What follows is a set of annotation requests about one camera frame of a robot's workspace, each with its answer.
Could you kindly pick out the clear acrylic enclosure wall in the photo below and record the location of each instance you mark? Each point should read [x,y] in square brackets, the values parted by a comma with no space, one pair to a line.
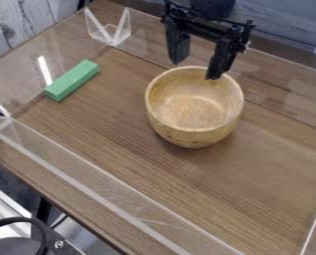
[238,198]

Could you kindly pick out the green rectangular block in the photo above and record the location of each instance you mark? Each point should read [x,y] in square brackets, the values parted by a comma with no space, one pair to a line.
[70,81]

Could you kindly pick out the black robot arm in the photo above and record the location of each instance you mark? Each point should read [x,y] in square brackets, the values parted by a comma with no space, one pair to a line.
[205,19]

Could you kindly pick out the black table leg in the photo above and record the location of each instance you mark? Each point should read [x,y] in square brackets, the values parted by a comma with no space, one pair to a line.
[43,210]

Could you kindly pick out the black metal bracket with screw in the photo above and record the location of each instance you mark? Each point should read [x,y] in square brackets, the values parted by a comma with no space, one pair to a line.
[57,244]

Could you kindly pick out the light wooden bowl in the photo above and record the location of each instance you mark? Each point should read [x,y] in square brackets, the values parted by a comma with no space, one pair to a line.
[193,111]

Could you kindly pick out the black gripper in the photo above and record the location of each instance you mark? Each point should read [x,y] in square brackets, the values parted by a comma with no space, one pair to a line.
[208,19]

